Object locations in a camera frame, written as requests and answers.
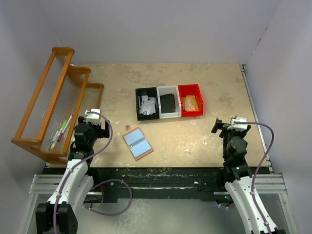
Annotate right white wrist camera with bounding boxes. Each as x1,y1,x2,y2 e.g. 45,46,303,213
227,116,248,132

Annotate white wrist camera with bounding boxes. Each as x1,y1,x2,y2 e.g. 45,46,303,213
85,109,101,126
227,116,248,132

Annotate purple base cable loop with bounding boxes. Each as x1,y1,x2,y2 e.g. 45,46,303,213
81,179,133,216

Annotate black cards in white bin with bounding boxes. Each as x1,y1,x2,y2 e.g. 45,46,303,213
159,94,176,114

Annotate pink leather card holder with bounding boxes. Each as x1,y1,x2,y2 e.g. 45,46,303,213
122,127,154,161

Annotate pink capped marker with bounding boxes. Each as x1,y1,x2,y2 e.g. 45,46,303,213
54,125,65,142

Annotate black metal base frame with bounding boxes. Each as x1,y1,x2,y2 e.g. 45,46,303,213
43,167,247,203

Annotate white plastic bin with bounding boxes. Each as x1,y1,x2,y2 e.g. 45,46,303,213
156,85,182,119

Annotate green capped marker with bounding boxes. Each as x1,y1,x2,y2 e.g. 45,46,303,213
57,115,73,142

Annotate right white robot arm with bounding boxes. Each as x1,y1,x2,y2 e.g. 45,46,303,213
211,116,285,234

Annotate red plastic bin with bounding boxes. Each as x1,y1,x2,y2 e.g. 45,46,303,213
177,84,204,117

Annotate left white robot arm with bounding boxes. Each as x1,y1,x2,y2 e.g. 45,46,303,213
35,109,113,234

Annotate orange wooden rack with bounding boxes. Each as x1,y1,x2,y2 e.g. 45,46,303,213
11,47,104,164

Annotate grey cards in black bin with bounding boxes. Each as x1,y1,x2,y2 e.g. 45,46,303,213
139,91,156,115

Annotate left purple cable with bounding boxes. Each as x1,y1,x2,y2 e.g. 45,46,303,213
53,112,114,234

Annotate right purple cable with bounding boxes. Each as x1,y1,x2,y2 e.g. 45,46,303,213
235,121,276,234

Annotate aluminium rail frame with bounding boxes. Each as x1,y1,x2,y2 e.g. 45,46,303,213
239,64,296,195

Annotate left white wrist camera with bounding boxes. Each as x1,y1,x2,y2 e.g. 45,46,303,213
85,109,101,126

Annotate black plastic bin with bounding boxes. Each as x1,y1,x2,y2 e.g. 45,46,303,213
136,87,159,121

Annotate yellow tipped marker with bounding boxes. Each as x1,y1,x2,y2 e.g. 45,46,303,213
49,136,58,150

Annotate orange card in red bin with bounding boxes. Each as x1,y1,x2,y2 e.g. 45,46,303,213
182,95,199,112

